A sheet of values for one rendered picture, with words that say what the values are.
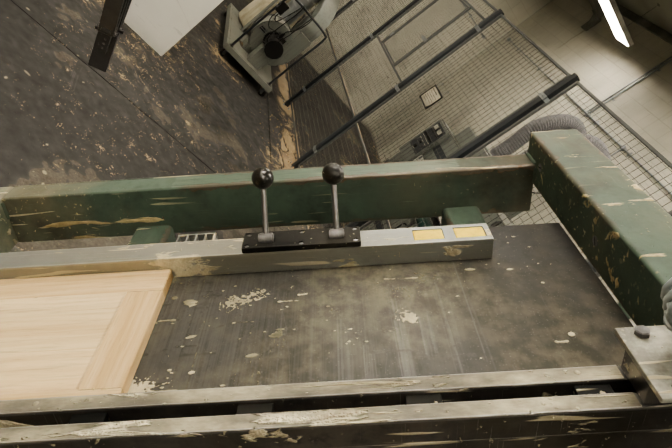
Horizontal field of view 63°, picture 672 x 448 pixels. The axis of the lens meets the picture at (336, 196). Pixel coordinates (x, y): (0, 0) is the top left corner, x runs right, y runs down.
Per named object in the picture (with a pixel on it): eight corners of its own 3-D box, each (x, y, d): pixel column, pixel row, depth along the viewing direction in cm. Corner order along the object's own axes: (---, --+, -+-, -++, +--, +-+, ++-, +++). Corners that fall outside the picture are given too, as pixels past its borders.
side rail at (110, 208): (31, 228, 123) (14, 185, 117) (521, 198, 121) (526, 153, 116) (18, 243, 117) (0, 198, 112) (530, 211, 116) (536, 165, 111)
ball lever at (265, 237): (257, 245, 94) (252, 168, 95) (279, 244, 94) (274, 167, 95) (253, 247, 91) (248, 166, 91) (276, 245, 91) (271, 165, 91)
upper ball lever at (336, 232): (326, 241, 94) (321, 164, 95) (348, 240, 94) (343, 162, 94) (325, 242, 90) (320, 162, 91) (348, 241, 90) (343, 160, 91)
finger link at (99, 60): (118, 34, 90) (117, 36, 89) (106, 70, 93) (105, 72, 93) (100, 26, 89) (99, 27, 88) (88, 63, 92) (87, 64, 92)
